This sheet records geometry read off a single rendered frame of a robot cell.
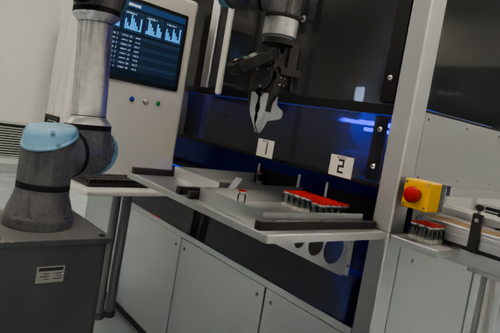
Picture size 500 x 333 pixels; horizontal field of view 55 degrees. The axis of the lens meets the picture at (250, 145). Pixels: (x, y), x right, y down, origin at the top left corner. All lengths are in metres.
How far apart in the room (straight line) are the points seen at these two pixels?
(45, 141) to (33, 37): 5.35
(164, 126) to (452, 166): 1.10
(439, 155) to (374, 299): 0.43
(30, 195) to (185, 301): 1.04
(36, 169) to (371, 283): 0.86
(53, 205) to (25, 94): 5.32
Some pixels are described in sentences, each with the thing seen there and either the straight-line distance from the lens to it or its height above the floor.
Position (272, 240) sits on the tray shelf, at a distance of 1.01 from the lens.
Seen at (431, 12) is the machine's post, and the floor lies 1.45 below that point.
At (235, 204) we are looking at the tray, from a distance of 1.12.
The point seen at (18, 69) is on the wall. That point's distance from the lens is 6.40.
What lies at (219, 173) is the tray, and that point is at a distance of 1.68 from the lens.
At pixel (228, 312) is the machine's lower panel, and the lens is 1.79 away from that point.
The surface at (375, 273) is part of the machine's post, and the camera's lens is 1.32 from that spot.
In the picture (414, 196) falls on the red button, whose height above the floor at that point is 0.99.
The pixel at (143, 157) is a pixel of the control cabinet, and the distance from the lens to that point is 1.94.
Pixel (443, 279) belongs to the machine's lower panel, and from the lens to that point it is 1.60.
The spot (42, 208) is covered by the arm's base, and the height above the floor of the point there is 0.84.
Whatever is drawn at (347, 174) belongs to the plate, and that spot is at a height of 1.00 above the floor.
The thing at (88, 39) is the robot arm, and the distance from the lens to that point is 1.26.
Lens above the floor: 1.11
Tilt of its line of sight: 3 degrees down
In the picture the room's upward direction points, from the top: 10 degrees clockwise
